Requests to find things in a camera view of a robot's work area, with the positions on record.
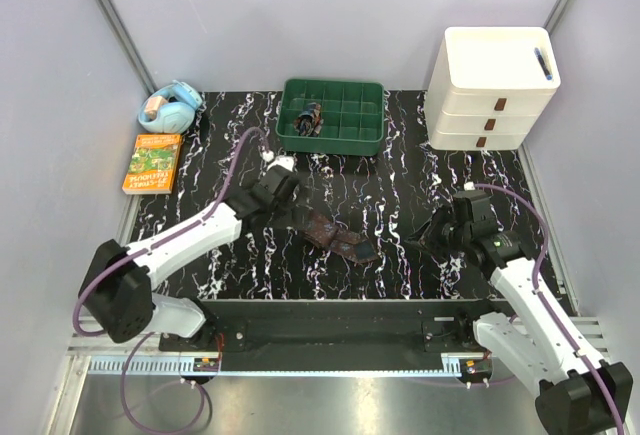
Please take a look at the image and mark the orange picture book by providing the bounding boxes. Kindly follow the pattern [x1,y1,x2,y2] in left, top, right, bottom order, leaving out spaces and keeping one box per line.
[122,133,182,195]

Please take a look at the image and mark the light blue headphones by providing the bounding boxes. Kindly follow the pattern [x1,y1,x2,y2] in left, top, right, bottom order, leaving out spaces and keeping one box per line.
[137,80,203,134]

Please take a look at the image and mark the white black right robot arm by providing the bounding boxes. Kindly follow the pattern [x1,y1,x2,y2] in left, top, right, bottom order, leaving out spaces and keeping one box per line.
[408,183,634,434]

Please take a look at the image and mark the brown tie with blue flowers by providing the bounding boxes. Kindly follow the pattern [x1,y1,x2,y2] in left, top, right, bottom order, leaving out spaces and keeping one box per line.
[298,211,378,264]

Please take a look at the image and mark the black marbled table mat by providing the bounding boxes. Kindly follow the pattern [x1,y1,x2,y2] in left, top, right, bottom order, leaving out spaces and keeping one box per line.
[130,91,543,300]

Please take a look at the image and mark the blue pen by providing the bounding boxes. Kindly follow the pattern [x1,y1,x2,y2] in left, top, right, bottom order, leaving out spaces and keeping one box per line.
[534,47,553,81]

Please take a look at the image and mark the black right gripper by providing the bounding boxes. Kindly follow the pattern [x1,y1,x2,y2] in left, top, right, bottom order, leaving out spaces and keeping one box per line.
[404,204,471,261]

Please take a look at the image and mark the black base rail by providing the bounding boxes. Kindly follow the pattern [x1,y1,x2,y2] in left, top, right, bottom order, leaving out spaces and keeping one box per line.
[158,298,514,354]

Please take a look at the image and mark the rolled multicoloured tie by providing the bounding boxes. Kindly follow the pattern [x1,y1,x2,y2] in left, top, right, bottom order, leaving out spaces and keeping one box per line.
[294,102,324,137]

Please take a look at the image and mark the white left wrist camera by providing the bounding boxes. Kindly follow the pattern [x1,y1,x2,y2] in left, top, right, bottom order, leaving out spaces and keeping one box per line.
[262,151,296,172]

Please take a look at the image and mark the green compartment tray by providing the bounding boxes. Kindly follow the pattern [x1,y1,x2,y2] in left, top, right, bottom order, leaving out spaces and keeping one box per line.
[276,78,386,157]

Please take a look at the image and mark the white drawer unit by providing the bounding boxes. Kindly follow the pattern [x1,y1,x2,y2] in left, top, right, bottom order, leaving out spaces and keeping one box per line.
[424,27,561,151]

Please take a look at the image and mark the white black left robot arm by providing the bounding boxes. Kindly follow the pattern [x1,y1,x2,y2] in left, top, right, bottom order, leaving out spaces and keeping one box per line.
[78,156,299,351]

